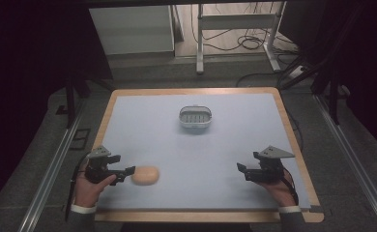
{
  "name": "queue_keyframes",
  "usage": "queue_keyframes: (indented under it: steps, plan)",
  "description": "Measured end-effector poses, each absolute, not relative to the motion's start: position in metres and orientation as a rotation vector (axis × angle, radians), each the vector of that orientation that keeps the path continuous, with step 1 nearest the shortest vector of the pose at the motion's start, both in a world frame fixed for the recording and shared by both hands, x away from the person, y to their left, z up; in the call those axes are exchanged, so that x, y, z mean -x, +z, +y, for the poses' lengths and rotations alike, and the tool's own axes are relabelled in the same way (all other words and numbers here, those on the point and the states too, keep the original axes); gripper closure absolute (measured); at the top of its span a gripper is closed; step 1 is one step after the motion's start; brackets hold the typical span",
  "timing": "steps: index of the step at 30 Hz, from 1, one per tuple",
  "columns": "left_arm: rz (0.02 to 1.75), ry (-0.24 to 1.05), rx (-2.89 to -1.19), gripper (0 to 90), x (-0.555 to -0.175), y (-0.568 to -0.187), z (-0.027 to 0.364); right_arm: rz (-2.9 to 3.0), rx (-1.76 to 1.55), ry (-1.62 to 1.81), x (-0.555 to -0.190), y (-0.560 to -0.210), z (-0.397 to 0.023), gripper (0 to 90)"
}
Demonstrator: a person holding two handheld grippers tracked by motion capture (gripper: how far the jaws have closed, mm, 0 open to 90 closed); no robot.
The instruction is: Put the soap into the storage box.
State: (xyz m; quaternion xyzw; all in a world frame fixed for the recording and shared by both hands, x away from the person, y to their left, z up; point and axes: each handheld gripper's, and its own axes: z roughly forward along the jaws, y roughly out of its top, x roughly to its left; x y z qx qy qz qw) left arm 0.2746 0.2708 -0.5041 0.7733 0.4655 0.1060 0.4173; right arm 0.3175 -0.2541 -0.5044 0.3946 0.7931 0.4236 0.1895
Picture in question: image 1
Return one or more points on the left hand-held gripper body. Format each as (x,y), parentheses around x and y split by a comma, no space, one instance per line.
(96,170)

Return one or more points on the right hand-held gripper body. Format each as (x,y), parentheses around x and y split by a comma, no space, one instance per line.
(272,169)

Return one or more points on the beige oval soap bar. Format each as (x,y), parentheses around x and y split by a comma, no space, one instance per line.
(145,175)

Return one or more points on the person's left hand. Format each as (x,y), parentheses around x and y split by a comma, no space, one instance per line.
(86,191)

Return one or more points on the person's right hand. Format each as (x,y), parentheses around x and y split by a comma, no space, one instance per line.
(281,191)

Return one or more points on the pale blue table mat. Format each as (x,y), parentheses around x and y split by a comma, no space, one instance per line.
(196,154)

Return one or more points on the black stand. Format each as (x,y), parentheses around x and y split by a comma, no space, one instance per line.
(333,96)
(70,103)

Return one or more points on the grey soap dish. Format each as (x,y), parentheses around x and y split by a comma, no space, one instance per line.
(195,116)

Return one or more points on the white power strip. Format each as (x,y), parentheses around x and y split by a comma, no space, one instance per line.
(297,72)

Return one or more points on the white cabinet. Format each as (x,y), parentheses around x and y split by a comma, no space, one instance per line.
(131,30)

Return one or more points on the white metal stand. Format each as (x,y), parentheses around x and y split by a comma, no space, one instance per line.
(236,22)

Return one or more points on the aluminium rail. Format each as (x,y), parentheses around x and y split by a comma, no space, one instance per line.
(48,180)
(354,161)

